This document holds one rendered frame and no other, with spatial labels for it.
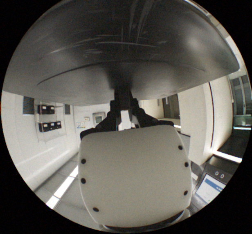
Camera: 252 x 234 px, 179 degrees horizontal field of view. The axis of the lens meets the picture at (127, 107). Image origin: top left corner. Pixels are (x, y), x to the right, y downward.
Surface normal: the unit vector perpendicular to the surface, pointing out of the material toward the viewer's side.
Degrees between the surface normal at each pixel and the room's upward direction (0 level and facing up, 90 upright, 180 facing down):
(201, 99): 90
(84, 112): 90
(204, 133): 90
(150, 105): 90
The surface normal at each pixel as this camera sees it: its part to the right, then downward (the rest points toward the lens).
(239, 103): -0.99, 0.10
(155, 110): 0.06, -0.06
